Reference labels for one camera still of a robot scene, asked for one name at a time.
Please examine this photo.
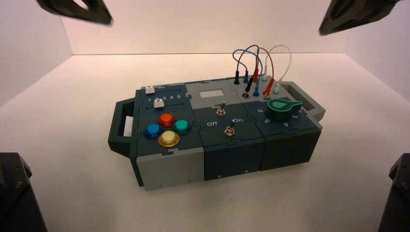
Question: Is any white jumper wire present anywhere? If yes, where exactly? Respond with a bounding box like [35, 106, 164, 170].
[261, 44, 293, 94]

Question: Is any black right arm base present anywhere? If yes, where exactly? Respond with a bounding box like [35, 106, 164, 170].
[378, 153, 410, 232]

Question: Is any teal round push button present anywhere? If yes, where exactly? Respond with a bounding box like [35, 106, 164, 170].
[173, 119, 192, 135]

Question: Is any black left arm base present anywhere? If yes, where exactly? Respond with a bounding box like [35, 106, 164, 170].
[0, 152, 49, 232]

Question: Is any yellow round push button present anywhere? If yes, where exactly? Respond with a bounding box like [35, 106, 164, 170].
[158, 130, 180, 148]

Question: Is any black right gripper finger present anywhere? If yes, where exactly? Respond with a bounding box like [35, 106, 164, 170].
[320, 0, 402, 36]
[319, 0, 369, 33]

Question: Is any dark teal grey control box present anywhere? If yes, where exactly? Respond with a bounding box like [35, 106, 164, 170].
[108, 75, 327, 192]

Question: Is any green rotary pointer knob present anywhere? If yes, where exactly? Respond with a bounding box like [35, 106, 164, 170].
[267, 98, 304, 122]

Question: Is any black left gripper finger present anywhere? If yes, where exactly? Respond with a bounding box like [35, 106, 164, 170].
[87, 0, 114, 26]
[35, 0, 110, 26]

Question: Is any blue round push button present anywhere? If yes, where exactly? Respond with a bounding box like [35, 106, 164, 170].
[143, 124, 163, 140]

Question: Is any red jumper wire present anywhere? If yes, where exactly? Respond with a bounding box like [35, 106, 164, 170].
[252, 47, 276, 101]

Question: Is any black jumper wire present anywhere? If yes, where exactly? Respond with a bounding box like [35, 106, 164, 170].
[233, 44, 261, 99]

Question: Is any red round push button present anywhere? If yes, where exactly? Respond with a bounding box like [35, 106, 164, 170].
[158, 113, 176, 129]

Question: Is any small grey display screen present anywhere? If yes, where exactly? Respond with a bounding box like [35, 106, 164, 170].
[199, 89, 225, 100]

